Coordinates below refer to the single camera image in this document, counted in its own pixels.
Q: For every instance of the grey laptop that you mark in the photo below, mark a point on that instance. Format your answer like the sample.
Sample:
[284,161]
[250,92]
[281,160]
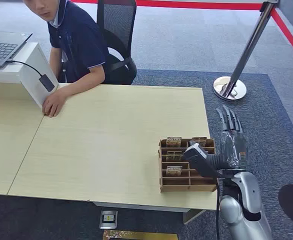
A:
[1,49]

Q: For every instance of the chrome stanchion post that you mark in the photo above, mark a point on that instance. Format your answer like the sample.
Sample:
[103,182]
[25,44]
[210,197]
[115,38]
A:
[248,46]

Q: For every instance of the black power adapter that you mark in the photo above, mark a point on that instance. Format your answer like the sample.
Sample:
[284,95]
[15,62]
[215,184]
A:
[46,82]

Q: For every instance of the yellow floor marker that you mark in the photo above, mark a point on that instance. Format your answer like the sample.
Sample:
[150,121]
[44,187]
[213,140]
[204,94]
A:
[136,236]

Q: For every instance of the brown patterned card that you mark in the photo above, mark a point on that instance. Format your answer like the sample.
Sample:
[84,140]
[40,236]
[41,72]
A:
[173,171]
[173,142]
[173,156]
[200,140]

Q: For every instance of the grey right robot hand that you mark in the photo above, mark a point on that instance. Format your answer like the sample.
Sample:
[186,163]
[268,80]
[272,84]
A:
[233,145]

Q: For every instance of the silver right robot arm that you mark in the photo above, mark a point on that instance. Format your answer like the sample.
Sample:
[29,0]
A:
[246,205]

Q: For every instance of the person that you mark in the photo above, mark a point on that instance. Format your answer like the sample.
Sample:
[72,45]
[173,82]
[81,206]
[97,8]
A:
[78,39]

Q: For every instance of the person's left forearm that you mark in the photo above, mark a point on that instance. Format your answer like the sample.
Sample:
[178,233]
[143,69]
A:
[86,81]

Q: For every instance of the red barrier belt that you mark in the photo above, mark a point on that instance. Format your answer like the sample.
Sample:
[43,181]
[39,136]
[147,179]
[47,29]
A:
[288,36]
[186,5]

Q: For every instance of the black mesh office chair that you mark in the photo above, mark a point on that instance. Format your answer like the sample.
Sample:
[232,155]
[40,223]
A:
[117,23]

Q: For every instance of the white laptop riser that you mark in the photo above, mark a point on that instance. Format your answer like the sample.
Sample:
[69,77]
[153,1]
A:
[33,68]

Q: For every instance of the person's right forearm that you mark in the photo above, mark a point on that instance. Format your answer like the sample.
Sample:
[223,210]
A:
[55,64]

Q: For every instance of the silver floor socket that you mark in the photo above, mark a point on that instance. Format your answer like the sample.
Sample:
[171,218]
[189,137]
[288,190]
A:
[108,219]

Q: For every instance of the person's left hand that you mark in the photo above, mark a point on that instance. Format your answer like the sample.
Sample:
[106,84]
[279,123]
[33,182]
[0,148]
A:
[53,102]

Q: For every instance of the wooden card organizer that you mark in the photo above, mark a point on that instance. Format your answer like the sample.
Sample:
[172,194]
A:
[176,185]

